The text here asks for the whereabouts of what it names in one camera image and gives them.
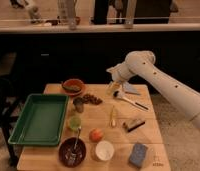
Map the green pepper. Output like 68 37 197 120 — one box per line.
61 82 81 92

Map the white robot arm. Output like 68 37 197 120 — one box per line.
107 51 200 131

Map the green plastic tray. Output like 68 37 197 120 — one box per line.
8 94 69 146

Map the grey cloth piece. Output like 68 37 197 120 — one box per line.
123 82 139 95

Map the bunch of dark grapes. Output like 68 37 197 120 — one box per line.
82 94 102 105

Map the small metal cup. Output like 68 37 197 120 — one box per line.
73 97 84 113

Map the orange bowl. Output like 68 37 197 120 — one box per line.
61 79 85 96

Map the black wooden brush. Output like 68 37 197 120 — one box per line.
123 118 145 132

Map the orange peach fruit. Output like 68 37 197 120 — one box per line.
89 128 103 142

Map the green cup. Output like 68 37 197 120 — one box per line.
68 116 81 131

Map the white cup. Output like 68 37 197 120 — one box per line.
95 140 114 161

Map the blue sponge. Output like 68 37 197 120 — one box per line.
129 143 148 168

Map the dark red bowl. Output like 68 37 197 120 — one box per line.
59 137 86 168

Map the metal fork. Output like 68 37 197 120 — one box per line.
68 126 82 165

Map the dark chair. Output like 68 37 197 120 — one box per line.
0 79 19 166

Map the black handled spatula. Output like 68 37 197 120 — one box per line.
113 91 148 110

